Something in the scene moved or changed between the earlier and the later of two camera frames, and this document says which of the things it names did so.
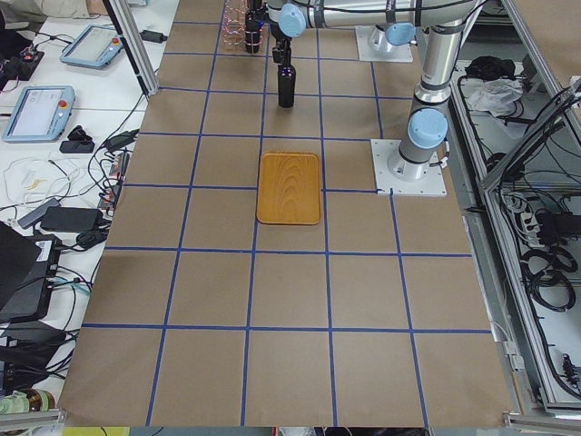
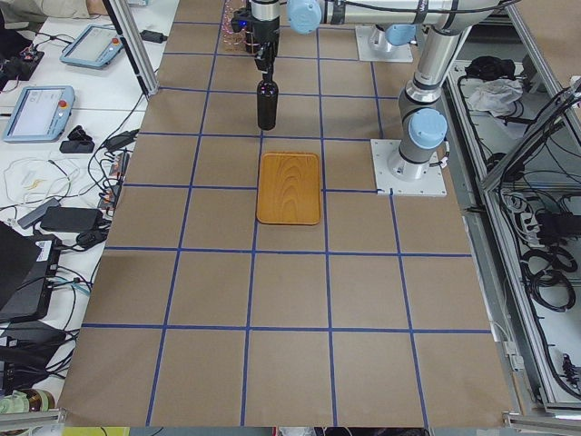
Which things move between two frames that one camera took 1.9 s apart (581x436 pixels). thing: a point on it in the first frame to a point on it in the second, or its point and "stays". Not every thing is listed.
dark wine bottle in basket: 254,16 stays
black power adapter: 72,219 stays
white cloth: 496,93 stays
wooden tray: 288,189 stays
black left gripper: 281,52 to 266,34
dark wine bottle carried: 286,85 to 267,104
